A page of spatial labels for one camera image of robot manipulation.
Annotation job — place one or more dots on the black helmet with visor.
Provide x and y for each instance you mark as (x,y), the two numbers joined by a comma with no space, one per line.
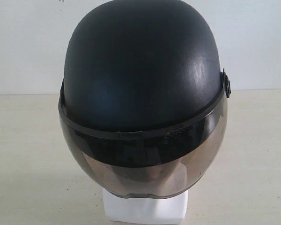
(143,102)

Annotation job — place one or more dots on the white mannequin head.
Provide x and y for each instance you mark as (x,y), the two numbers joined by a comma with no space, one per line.
(147,211)

